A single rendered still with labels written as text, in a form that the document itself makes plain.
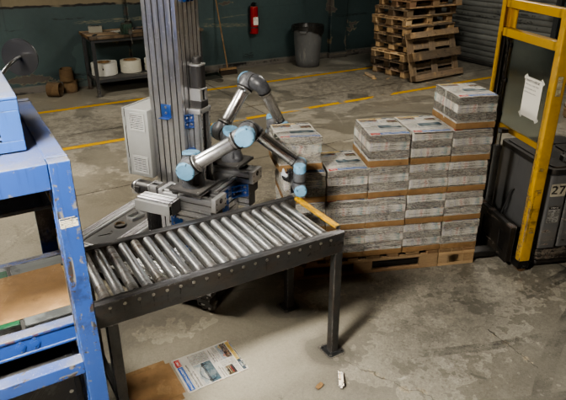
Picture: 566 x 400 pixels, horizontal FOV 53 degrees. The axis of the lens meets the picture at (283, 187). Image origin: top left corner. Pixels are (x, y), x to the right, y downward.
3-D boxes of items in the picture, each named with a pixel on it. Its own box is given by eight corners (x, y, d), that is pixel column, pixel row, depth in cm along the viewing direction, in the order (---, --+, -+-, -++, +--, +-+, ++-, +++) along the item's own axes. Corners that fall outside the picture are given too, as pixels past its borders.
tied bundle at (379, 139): (352, 149, 412) (353, 118, 403) (390, 146, 416) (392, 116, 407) (367, 168, 378) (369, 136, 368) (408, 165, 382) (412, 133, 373)
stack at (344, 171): (274, 253, 437) (274, 153, 403) (417, 241, 455) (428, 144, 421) (283, 281, 402) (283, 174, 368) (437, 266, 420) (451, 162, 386)
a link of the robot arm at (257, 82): (267, 72, 386) (293, 125, 418) (258, 70, 394) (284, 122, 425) (255, 83, 383) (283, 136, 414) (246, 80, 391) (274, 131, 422)
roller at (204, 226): (206, 227, 318) (205, 220, 316) (244, 266, 281) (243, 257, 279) (198, 230, 315) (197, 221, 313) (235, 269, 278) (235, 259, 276)
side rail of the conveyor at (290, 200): (291, 212, 351) (291, 194, 346) (296, 216, 347) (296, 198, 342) (67, 271, 289) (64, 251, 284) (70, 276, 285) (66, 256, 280)
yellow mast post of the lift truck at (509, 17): (469, 216, 476) (503, -3, 405) (479, 215, 478) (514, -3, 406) (474, 220, 468) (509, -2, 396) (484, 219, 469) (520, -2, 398)
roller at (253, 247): (227, 222, 324) (226, 214, 322) (267, 258, 287) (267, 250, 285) (219, 224, 321) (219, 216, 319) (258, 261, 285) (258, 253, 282)
